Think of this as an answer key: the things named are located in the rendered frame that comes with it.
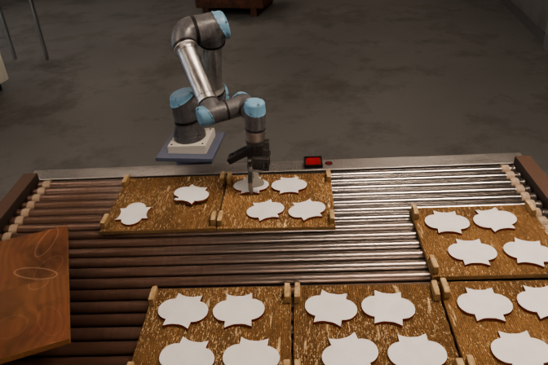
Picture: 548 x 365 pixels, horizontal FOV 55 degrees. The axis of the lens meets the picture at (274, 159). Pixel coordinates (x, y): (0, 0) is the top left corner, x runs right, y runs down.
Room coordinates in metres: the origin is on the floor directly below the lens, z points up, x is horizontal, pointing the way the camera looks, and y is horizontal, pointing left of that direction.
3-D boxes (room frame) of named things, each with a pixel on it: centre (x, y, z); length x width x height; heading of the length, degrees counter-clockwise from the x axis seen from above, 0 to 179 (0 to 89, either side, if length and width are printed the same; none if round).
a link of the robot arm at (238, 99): (1.78, 0.11, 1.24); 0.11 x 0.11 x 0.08; 21
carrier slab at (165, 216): (1.64, 0.41, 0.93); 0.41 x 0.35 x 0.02; 86
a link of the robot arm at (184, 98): (2.22, 0.39, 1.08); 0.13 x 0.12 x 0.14; 111
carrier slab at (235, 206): (1.61, 0.00, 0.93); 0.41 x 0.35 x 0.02; 86
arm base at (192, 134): (2.22, 0.39, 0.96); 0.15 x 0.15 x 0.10
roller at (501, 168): (1.81, 0.02, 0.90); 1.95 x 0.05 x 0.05; 87
